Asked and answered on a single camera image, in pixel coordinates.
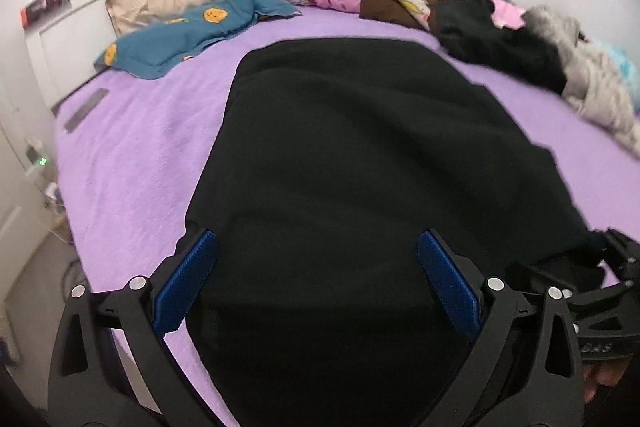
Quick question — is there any person's right hand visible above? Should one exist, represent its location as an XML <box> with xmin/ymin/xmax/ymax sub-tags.
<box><xmin>582</xmin><ymin>355</ymin><xmax>630</xmax><ymax>403</ymax></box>

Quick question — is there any blue pillowcase with orange print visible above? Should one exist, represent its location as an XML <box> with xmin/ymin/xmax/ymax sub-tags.
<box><xmin>94</xmin><ymin>0</ymin><xmax>303</xmax><ymax>80</ymax></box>

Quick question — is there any black garment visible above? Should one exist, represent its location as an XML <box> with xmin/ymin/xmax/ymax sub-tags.
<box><xmin>432</xmin><ymin>0</ymin><xmax>568</xmax><ymax>95</ymax></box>

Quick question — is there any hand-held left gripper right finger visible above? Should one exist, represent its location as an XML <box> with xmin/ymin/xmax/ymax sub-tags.
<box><xmin>415</xmin><ymin>229</ymin><xmax>585</xmax><ymax>427</ymax></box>

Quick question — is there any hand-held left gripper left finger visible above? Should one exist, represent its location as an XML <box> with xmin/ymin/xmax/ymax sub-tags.
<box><xmin>47</xmin><ymin>229</ymin><xmax>219</xmax><ymax>427</ymax></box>

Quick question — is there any red and black wall box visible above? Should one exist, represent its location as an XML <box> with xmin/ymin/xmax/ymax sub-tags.
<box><xmin>20</xmin><ymin>0</ymin><xmax>70</xmax><ymax>28</ymax></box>

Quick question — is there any power strip with green light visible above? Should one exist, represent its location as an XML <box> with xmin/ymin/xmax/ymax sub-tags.
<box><xmin>25</xmin><ymin>134</ymin><xmax>53</xmax><ymax>172</ymax></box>

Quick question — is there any black jacket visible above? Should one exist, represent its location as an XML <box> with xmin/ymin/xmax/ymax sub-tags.
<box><xmin>175</xmin><ymin>38</ymin><xmax>608</xmax><ymax>427</ymax></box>

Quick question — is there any grey knit sweater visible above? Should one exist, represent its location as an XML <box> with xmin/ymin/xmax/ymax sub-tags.
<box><xmin>522</xmin><ymin>4</ymin><xmax>640</xmax><ymax>152</ymax></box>

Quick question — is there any purple bed blanket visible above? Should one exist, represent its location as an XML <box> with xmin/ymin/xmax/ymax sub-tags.
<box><xmin>52</xmin><ymin>4</ymin><xmax>640</xmax><ymax>427</ymax></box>

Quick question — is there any dark slim phone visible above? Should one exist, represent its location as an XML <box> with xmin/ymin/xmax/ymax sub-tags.
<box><xmin>64</xmin><ymin>88</ymin><xmax>110</xmax><ymax>134</ymax></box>

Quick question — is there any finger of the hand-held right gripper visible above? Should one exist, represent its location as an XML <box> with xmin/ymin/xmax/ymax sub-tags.
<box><xmin>565</xmin><ymin>229</ymin><xmax>640</xmax><ymax>303</ymax></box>

